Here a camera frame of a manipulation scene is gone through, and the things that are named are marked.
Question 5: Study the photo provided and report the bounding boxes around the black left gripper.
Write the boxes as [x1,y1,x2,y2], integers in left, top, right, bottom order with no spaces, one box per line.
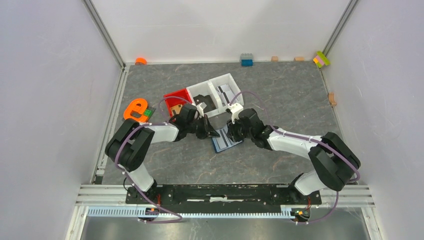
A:
[186,114,220,140]

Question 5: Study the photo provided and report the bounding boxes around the white card with stripe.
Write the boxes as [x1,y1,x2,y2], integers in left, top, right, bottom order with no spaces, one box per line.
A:
[215,126,236,151]

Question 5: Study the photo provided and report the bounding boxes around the blue card holder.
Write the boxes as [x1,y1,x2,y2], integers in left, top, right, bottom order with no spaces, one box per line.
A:
[211,126,244,153]

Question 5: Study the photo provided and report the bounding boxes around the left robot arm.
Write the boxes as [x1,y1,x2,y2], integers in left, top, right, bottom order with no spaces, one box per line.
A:
[104,103,220,204]

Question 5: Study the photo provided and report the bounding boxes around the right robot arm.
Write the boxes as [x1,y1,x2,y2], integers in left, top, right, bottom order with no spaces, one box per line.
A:
[226,104,361,204]

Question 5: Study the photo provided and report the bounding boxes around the white cards in bin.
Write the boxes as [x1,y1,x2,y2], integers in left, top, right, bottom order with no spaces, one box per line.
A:
[216,84,235,107]

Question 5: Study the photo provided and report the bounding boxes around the white bin with cards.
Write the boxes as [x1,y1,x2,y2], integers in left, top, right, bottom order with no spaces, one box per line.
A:
[209,73,244,111]

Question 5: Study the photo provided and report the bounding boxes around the black wallets in bin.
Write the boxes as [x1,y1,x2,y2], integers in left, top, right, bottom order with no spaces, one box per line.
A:
[193,94,217,113]

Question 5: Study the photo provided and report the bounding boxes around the white bin with wallets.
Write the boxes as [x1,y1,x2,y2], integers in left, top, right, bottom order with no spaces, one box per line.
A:
[186,80,222,118]

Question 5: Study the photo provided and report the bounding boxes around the tan object in red bin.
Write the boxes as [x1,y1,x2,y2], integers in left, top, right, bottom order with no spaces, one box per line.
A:
[170,104,182,115]

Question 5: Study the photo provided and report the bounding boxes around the red bin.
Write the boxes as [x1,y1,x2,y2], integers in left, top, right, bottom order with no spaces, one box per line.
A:
[163,88,193,117]

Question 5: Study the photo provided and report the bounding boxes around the green toy block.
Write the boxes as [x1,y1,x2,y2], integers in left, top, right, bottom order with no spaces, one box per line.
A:
[143,107,156,119]

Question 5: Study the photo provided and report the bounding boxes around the blue grey toy brick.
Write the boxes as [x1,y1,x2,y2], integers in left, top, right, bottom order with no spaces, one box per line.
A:
[240,53,254,67]

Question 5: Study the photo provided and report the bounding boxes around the orange letter-shaped toy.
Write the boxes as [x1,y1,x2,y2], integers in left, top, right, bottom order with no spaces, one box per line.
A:
[123,98,148,123]

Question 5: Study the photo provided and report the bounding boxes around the flat tan wooden block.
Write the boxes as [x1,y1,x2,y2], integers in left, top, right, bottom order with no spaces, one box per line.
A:
[293,56,305,62]

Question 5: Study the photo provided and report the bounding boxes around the orange round toy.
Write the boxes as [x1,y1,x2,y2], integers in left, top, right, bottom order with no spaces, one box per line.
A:
[134,57,147,65]

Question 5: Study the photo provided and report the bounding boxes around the curved wooden block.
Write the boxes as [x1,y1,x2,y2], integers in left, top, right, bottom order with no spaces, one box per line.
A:
[327,92,337,107]

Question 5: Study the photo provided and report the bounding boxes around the multicolour brick stack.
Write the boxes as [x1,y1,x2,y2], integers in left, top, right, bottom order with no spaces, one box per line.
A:
[312,51,331,69]

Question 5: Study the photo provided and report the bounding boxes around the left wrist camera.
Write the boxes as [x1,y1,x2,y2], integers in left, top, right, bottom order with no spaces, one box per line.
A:
[192,102,207,118]

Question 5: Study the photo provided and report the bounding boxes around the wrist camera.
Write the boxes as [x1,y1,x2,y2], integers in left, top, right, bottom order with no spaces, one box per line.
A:
[228,103,244,124]
[192,102,207,118]

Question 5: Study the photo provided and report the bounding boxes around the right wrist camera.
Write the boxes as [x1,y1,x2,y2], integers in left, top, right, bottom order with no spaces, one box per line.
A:
[228,103,244,124]

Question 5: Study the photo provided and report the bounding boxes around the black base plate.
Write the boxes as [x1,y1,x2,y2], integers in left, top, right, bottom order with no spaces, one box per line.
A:
[144,183,322,206]

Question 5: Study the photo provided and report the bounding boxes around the blue cable comb strip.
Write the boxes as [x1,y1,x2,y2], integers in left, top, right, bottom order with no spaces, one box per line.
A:
[86,206,302,220]

